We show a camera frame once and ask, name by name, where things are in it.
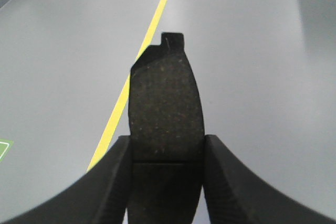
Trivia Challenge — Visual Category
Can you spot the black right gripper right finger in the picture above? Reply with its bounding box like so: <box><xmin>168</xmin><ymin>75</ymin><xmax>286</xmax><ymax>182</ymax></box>
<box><xmin>203</xmin><ymin>135</ymin><xmax>335</xmax><ymax>223</ymax></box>

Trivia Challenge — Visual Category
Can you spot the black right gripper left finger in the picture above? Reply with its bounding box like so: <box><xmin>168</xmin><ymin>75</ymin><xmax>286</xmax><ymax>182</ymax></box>
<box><xmin>7</xmin><ymin>136</ymin><xmax>132</xmax><ymax>223</ymax></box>

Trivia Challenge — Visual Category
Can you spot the dark brake pad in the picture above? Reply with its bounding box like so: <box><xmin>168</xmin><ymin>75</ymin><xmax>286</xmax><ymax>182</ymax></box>
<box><xmin>127</xmin><ymin>33</ymin><xmax>205</xmax><ymax>223</ymax></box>

